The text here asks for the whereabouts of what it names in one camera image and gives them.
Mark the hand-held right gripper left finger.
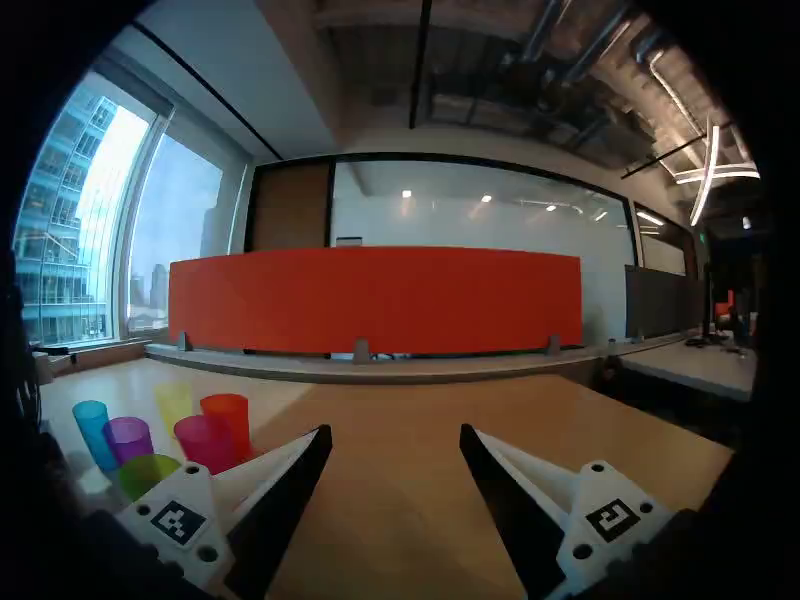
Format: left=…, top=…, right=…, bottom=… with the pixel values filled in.
left=116, top=424, right=334, bottom=600

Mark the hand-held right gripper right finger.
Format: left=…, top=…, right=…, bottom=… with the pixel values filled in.
left=459, top=423, right=676, bottom=600

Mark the green plastic cup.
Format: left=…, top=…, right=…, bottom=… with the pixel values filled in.
left=118, top=454, right=184, bottom=504

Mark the pink plastic cup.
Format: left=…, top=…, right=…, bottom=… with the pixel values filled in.
left=172, top=414, right=238, bottom=476

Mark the purple plastic cup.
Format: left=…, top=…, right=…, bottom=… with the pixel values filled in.
left=102, top=416, right=155, bottom=467

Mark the orange plastic cup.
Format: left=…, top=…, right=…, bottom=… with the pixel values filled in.
left=199, top=393, right=254, bottom=464

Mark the yellow plastic cup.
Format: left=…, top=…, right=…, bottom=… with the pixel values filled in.
left=154, top=381, right=194, bottom=442

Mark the blue plastic cup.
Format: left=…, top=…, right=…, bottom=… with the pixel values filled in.
left=71, top=399, right=120, bottom=473

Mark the grey desk screen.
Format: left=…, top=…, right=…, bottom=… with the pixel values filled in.
left=623, top=264, right=708, bottom=344

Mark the red desk screen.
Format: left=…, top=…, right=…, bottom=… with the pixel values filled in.
left=144, top=246, right=611, bottom=384

